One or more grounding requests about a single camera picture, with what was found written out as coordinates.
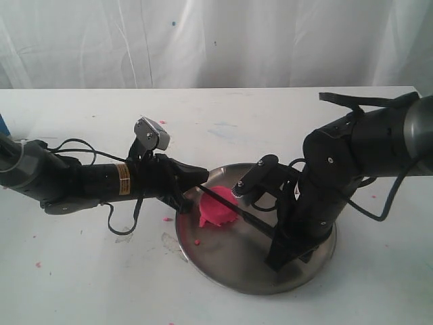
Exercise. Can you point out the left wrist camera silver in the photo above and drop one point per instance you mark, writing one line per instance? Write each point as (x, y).
(151, 135)

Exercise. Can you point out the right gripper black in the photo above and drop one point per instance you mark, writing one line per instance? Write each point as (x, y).
(333, 171)

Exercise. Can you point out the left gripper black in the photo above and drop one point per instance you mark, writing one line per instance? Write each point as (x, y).
(153, 176)

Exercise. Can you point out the blue box at table edge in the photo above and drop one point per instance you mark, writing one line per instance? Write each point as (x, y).
(4, 130)

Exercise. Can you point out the white backdrop curtain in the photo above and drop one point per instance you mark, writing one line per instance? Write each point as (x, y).
(191, 44)

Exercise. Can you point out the left robot arm black grey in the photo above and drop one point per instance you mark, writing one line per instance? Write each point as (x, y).
(62, 184)

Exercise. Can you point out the right robot arm black grey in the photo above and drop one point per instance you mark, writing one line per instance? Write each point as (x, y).
(379, 137)

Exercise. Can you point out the clear tape piece by plate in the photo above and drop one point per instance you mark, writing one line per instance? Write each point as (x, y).
(172, 245)

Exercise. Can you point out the round stainless steel plate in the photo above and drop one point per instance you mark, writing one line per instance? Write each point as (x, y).
(234, 254)

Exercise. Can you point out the black knife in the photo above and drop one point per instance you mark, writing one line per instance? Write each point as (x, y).
(249, 218)

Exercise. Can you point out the pink play dough lump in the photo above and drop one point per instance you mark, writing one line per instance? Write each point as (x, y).
(214, 212)

